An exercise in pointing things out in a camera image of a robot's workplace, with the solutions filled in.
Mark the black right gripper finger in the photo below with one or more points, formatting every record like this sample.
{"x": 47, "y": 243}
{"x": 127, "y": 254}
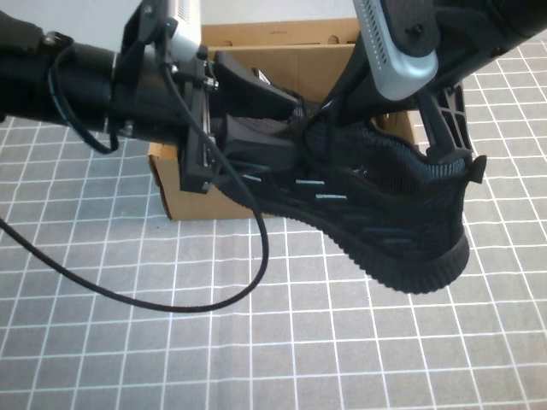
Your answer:
{"x": 453, "y": 128}

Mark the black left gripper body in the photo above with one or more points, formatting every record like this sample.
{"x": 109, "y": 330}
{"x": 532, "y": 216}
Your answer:
{"x": 145, "y": 98}

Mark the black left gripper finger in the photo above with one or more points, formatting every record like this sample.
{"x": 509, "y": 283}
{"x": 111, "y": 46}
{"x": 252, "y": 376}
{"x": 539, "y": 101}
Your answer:
{"x": 252, "y": 94}
{"x": 256, "y": 149}

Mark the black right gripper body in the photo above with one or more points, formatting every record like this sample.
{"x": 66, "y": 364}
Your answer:
{"x": 359, "y": 98}

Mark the black knit sneaker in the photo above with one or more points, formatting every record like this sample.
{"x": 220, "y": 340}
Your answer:
{"x": 262, "y": 77}
{"x": 384, "y": 222}

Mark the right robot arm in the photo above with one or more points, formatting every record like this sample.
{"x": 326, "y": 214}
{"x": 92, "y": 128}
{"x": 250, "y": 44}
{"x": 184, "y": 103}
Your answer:
{"x": 491, "y": 25}

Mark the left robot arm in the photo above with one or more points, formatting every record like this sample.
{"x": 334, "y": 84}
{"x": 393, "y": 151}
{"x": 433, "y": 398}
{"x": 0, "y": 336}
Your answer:
{"x": 42, "y": 85}

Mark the brown cardboard shoe box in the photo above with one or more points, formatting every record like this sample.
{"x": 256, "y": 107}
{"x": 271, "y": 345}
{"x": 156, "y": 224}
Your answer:
{"x": 188, "y": 205}

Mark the grey checked tablecloth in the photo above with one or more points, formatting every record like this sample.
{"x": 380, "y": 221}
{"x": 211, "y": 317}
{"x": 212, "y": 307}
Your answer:
{"x": 342, "y": 363}

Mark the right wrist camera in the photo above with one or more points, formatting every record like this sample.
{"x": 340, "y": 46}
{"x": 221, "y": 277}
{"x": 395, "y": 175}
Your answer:
{"x": 397, "y": 64}

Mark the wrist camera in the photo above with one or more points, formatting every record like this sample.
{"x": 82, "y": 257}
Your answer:
{"x": 184, "y": 25}
{"x": 397, "y": 64}

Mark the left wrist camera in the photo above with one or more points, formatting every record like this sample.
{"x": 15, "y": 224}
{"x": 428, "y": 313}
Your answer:
{"x": 184, "y": 25}

